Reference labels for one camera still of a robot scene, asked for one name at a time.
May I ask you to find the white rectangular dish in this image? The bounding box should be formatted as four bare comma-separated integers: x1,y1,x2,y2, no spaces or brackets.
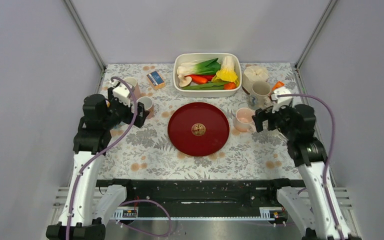
172,52,243,98

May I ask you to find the white slotted cable duct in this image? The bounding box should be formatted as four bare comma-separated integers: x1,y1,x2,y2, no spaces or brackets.
110,206,281,222

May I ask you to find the toy bok choy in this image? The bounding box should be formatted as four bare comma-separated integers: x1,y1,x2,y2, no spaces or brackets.
176,58,221,76

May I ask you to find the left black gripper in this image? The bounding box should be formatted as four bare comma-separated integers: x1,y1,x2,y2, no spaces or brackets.
103,87,150,130

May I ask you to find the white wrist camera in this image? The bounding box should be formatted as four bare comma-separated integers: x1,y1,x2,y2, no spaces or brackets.
112,83,131,107
270,86,293,113

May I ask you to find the wrapped toilet paper roll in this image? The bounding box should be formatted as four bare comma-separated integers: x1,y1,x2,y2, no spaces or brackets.
242,65,269,95

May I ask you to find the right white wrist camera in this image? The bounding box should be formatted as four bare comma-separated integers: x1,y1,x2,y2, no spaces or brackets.
270,86,293,113

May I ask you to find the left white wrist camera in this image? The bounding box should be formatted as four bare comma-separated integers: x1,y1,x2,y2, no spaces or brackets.
112,83,131,107

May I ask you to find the toy small orange carrot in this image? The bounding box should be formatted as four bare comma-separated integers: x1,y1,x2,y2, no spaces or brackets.
223,82,237,90

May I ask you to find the right aluminium frame post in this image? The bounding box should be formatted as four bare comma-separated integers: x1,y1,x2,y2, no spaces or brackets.
295,0,339,70

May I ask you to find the floral tablecloth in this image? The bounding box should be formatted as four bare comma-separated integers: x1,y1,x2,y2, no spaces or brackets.
99,63,301,180

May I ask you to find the toy red chili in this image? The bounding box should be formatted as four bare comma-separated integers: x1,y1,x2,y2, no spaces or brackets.
200,75,215,82

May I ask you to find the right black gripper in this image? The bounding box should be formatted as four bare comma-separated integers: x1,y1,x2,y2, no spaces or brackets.
251,101,297,139

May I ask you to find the toy mushroom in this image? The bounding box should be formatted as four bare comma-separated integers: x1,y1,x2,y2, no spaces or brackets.
178,74,192,88

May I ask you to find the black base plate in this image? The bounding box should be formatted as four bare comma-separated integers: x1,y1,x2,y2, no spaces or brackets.
96,178,305,219

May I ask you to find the cream mug blue dragon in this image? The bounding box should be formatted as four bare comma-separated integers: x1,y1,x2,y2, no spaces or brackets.
248,81,272,110

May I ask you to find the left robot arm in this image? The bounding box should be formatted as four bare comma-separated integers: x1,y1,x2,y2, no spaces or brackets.
45,86,149,240

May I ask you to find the pink faceted mug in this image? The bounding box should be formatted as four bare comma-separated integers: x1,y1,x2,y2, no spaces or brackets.
123,77,141,100

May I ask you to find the aluminium frame post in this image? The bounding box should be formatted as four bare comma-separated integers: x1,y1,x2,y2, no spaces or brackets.
62,0,106,72
295,0,339,70

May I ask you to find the yellow sponge blue label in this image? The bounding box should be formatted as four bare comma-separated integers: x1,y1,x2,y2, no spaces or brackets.
146,70,166,90

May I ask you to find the left aluminium frame post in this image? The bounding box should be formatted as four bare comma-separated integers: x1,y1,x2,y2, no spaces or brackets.
62,0,106,72

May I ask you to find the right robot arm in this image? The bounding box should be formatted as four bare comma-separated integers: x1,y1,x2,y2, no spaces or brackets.
252,104,359,240

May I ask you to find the pink square mug front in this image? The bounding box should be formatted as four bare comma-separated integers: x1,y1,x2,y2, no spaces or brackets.
137,96,154,119

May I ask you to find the red round tray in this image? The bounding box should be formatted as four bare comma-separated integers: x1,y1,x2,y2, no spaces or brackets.
167,102,230,157

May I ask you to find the toy napa cabbage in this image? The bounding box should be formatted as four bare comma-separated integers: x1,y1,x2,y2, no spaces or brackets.
211,55,239,85

